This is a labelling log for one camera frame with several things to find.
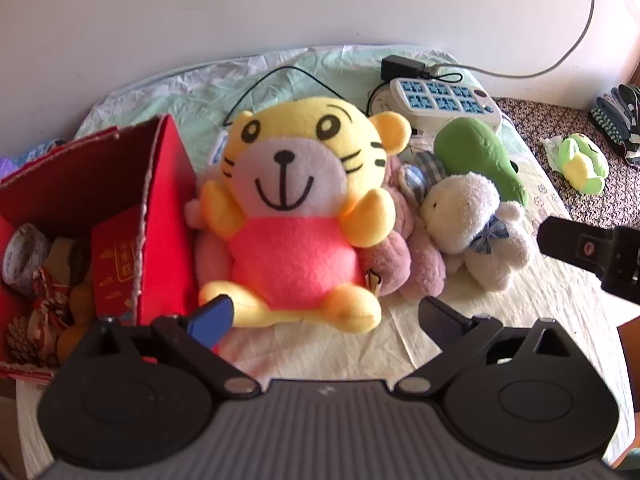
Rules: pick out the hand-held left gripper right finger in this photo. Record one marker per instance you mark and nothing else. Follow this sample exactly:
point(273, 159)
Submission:
point(440, 322)

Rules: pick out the yellow tiger plush toy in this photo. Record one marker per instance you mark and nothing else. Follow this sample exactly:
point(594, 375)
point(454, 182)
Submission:
point(295, 255)

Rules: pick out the green plush toy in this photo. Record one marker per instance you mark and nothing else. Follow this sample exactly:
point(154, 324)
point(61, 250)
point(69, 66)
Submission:
point(470, 147)

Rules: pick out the black white striped slipper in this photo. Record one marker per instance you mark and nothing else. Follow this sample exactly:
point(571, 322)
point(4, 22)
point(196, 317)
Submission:
point(631, 120)

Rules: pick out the red white twine bundle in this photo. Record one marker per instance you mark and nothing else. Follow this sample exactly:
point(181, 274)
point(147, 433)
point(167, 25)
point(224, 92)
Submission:
point(47, 305)

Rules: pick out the red gold envelope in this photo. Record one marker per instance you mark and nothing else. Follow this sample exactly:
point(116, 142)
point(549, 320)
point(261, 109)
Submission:
point(117, 265)

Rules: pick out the black power adapter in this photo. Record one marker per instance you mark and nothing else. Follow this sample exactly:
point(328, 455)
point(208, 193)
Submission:
point(400, 66)

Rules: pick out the white blue power strip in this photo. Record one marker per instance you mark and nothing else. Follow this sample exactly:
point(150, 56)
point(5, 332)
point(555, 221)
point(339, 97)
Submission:
point(445, 97)

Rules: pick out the small green frog plush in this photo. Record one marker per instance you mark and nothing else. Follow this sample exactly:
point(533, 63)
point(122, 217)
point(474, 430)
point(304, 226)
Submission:
point(580, 165)

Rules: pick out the teal striped slipper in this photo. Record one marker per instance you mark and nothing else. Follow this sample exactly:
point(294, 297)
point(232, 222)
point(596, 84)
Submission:
point(607, 120)

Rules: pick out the red cardboard box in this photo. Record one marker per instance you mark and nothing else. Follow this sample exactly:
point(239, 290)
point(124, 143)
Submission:
point(170, 220)

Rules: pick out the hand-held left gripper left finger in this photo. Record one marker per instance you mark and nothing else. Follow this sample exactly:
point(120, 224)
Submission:
point(215, 317)

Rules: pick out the brown pine cone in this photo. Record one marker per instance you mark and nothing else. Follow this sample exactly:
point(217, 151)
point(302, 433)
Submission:
point(21, 340)

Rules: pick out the white crumpled tissue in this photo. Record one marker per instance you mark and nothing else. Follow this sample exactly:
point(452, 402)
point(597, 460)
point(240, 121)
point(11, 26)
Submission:
point(551, 152)

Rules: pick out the white plush toy blue bow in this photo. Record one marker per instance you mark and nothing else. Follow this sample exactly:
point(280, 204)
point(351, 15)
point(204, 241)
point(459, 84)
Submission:
point(465, 215)

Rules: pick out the pink bear plush toy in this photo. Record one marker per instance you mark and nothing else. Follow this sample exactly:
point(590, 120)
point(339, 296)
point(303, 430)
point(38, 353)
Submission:
point(420, 265)

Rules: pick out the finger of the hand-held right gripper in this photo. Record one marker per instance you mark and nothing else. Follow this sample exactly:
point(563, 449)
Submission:
point(575, 247)

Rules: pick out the dark floral blanket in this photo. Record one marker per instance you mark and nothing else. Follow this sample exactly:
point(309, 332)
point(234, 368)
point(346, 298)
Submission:
point(530, 120)

